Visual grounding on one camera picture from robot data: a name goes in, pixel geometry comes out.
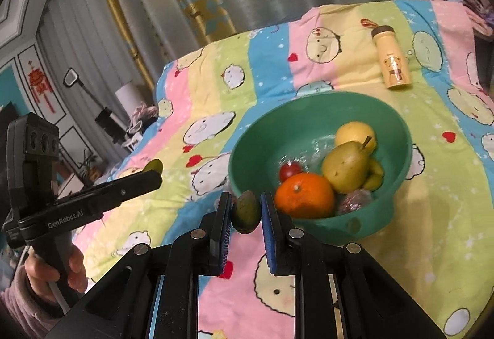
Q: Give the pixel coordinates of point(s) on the red knot wall decoration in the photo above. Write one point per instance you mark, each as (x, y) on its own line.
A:
(38, 86)

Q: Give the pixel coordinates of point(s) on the person's left forearm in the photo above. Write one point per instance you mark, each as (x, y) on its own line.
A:
(23, 312)

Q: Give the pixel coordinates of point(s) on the yellow orange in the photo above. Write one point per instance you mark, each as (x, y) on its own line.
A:
(351, 132)

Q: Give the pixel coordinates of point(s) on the white container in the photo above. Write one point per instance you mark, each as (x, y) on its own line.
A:
(127, 96)

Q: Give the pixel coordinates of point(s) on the potted plant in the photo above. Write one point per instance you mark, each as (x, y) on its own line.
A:
(87, 165)

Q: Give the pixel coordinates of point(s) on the yellow-green pear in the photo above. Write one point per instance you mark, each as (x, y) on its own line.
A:
(343, 169)

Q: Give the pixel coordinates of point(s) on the small red apple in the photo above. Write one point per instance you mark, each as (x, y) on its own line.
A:
(290, 170)

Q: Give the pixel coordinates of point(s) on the yellow bottle with brown cap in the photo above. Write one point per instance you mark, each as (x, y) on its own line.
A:
(393, 61)

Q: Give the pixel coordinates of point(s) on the black pole stand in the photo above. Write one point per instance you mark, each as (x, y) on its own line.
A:
(112, 123)

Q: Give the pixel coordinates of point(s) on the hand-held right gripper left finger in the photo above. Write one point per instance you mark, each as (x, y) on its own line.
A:
(225, 234)

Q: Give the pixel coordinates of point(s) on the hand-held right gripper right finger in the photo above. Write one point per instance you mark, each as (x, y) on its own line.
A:
(269, 238)

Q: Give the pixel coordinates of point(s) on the green plastic basin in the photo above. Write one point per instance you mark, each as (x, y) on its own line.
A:
(270, 130)

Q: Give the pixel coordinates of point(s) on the pile of bags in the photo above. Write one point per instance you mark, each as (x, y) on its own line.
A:
(142, 115)

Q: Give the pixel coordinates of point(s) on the person's left hand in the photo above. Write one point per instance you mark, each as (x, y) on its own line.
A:
(79, 273)

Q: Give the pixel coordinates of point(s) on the orange tangerine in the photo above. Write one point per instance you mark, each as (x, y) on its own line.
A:
(305, 196)

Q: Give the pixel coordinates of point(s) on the striped cartoon printed blanket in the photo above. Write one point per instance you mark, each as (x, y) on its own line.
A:
(424, 169)

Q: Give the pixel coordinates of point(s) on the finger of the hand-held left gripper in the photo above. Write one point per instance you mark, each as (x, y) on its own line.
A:
(123, 188)

